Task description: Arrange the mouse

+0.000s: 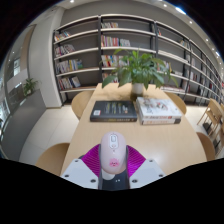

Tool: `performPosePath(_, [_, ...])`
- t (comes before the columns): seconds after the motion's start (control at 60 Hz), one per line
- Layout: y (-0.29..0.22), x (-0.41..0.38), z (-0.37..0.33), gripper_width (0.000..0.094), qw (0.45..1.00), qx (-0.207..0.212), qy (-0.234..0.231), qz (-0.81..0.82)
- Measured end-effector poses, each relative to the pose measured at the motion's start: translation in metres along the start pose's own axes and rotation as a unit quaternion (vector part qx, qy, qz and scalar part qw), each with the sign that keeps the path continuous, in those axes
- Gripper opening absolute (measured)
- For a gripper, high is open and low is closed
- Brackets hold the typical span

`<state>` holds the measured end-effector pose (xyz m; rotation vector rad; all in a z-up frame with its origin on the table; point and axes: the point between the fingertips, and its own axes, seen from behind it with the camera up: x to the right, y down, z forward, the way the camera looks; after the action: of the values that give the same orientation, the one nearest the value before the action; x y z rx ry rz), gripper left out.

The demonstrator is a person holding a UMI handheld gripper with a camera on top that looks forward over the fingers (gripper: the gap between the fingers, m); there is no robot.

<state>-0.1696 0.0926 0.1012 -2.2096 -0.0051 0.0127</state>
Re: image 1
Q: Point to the round-backed wooden chair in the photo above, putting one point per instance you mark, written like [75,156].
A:
[206,146]
[177,101]
[51,160]
[81,103]

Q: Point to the green potted plant white pot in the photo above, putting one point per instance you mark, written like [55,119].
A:
[137,88]

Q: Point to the white red-lettered book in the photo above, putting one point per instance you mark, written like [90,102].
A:
[161,121]

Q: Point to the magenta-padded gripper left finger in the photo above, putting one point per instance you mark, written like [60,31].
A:
[78,173]

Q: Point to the white picture-cover book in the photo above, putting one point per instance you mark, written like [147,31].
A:
[156,106]

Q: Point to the light wooden slatted chair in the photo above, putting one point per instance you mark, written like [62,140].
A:
[213,111]

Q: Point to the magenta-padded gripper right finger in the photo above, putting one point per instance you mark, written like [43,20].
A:
[146,171]

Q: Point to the black hardcover book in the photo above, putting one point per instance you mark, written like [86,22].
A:
[113,110]

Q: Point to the pale pink computer mouse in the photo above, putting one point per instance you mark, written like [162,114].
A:
[113,150]

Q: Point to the small green potted plant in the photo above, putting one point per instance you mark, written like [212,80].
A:
[29,86]

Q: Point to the grey wall shelf unit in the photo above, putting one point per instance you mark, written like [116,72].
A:
[126,31]

